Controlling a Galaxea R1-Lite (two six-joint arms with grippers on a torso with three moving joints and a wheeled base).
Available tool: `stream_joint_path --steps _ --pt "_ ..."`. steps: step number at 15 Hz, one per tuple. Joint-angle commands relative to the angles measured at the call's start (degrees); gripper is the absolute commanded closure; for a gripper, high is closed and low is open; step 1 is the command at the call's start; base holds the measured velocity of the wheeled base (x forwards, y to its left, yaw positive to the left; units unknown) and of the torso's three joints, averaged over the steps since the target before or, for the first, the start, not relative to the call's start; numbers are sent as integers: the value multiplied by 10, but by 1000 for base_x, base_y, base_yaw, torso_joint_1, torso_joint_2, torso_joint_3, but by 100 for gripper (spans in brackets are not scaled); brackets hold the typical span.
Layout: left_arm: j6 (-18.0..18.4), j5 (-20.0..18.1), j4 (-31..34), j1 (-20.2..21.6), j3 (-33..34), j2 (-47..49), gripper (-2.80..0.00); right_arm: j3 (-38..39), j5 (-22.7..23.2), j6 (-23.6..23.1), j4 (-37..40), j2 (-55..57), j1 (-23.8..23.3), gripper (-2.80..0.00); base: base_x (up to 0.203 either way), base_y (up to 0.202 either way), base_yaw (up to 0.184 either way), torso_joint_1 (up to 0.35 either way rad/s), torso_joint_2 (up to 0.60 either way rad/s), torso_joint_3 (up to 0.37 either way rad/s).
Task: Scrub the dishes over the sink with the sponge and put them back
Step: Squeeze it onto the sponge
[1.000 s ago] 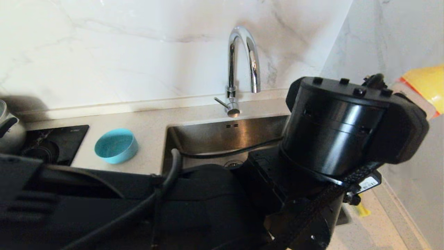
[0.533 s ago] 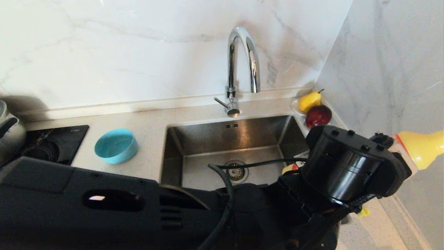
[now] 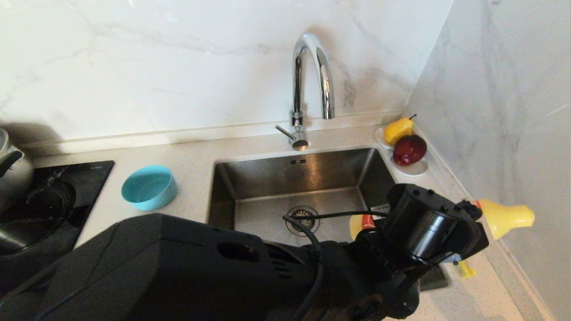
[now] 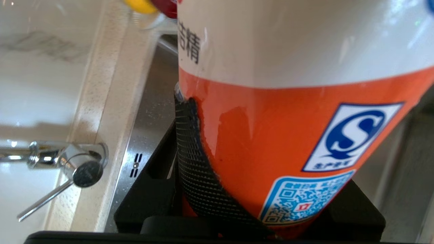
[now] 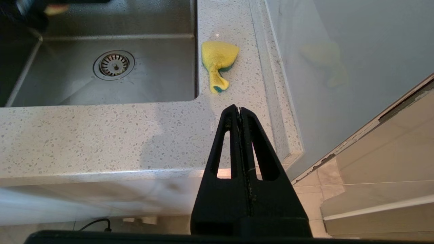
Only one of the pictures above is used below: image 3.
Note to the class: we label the stainless steel sink basin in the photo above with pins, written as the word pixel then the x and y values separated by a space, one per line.
pixel 267 178

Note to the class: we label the silver pot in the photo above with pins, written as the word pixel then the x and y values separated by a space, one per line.
pixel 15 178

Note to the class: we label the dark red apple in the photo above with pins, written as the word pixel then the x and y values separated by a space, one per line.
pixel 409 150

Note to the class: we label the yellow sponge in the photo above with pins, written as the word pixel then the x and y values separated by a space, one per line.
pixel 466 269

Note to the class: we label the black pan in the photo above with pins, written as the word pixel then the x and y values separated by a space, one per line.
pixel 40 214

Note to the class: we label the chrome gooseneck faucet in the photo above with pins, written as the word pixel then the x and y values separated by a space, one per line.
pixel 299 128

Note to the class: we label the orange yellow-capped detergent bottle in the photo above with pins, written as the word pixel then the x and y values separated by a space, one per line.
pixel 508 218

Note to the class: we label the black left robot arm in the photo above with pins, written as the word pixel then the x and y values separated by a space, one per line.
pixel 178 267

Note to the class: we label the black induction cooktop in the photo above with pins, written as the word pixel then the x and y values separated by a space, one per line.
pixel 89 178

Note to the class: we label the teal bowl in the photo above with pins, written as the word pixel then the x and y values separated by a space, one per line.
pixel 148 188

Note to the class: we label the round metal drain strainer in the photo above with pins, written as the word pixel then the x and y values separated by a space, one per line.
pixel 301 213

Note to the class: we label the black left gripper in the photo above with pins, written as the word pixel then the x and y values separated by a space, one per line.
pixel 473 240

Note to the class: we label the yellow pear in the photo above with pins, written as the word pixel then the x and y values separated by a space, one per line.
pixel 398 130

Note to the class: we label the small white dish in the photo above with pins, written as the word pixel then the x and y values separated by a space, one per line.
pixel 380 137
pixel 413 170

